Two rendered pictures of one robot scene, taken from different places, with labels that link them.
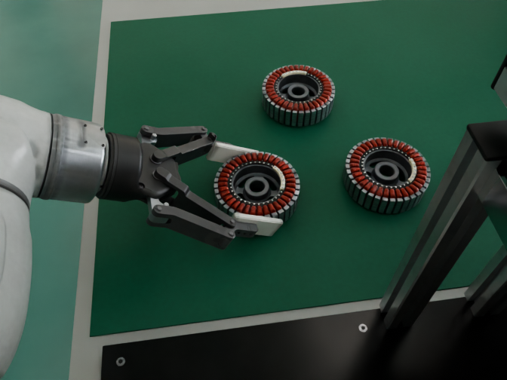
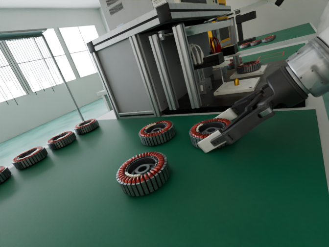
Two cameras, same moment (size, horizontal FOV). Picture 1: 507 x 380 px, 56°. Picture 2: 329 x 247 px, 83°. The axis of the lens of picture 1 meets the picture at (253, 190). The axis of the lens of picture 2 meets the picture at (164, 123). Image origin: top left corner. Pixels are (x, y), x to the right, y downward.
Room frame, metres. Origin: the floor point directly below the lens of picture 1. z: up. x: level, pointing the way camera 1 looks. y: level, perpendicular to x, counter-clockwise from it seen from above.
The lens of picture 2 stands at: (0.75, 0.23, 0.99)
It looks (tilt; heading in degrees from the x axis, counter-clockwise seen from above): 20 degrees down; 228
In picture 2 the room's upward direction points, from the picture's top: 17 degrees counter-clockwise
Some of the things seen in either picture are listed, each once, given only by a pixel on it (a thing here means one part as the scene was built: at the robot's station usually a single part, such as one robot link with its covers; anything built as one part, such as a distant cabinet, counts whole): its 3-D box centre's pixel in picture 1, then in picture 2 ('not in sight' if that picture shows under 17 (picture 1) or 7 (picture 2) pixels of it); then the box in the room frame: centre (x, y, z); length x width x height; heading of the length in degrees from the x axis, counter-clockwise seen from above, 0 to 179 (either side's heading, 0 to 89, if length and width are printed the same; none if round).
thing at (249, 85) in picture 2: not in sight; (237, 86); (0.01, -0.08, 0.78); 0.15 x 0.15 x 0.01; 8
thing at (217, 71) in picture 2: not in sight; (220, 72); (-0.21, -0.26, 0.80); 0.08 x 0.05 x 0.06; 8
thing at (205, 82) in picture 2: not in sight; (203, 86); (0.03, -0.23, 0.80); 0.08 x 0.05 x 0.06; 8
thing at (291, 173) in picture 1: (256, 189); (211, 132); (0.39, 0.00, 0.77); 0.11 x 0.11 x 0.04
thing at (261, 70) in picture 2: not in sight; (248, 71); (-0.23, -0.12, 0.78); 0.15 x 0.15 x 0.01; 8
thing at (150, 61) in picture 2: not in sight; (187, 59); (-0.07, -0.35, 0.92); 0.66 x 0.01 x 0.30; 8
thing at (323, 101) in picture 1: (297, 94); (143, 171); (0.57, -0.07, 0.77); 0.11 x 0.11 x 0.04
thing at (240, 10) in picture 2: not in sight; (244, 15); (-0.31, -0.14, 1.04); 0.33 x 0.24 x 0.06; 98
